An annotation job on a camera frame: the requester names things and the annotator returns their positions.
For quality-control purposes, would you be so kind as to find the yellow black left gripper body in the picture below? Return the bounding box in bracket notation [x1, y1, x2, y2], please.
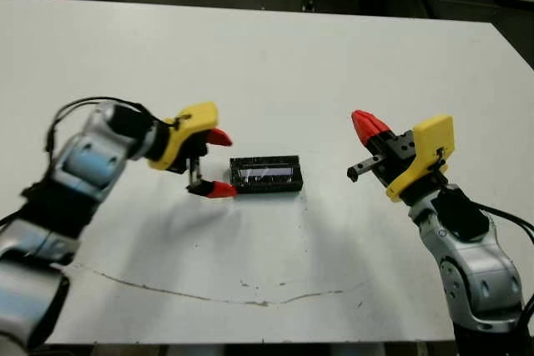
[145, 101, 219, 187]

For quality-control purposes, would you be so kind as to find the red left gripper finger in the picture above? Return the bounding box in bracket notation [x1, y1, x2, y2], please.
[186, 178, 239, 200]
[206, 127, 234, 148]

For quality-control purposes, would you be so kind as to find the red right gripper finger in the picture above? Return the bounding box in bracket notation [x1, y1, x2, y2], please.
[354, 109, 398, 136]
[351, 110, 383, 149]

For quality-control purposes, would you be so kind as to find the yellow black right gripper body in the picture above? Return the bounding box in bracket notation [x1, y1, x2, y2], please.
[346, 113, 456, 204]

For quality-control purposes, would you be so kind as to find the glossy black box lid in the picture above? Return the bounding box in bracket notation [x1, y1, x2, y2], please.
[229, 154, 304, 195]

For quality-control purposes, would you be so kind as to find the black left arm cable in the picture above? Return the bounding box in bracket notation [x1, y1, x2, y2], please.
[43, 96, 176, 157]

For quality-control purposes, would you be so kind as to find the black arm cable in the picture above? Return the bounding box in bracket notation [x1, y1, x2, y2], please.
[43, 96, 176, 157]
[475, 201, 534, 332]

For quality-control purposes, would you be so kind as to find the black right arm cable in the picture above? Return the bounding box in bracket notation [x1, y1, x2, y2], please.
[475, 201, 534, 332]

